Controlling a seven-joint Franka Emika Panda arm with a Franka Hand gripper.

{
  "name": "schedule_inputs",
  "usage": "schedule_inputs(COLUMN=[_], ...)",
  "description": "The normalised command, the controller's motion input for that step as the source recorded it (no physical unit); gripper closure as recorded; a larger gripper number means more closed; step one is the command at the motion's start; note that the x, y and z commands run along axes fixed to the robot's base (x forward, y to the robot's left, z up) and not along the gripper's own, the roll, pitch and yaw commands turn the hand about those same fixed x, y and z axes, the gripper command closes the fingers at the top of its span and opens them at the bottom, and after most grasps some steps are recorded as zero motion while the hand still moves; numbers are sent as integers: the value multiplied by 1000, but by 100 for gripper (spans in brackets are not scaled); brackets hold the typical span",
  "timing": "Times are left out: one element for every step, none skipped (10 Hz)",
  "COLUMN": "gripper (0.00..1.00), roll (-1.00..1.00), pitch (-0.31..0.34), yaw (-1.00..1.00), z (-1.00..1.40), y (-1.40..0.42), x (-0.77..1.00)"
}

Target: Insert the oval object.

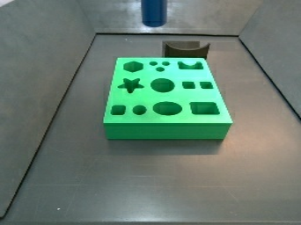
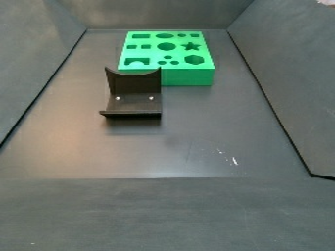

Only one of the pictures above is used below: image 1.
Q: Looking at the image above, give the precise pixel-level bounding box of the green shape sorter block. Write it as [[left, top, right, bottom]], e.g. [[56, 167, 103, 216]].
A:
[[103, 57, 233, 140]]

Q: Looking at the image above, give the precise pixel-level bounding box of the blue oval peg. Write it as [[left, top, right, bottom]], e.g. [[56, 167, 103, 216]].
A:
[[141, 0, 167, 27]]

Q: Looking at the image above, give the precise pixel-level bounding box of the dark grey curved holder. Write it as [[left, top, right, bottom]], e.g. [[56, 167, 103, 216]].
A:
[[162, 40, 210, 59]]

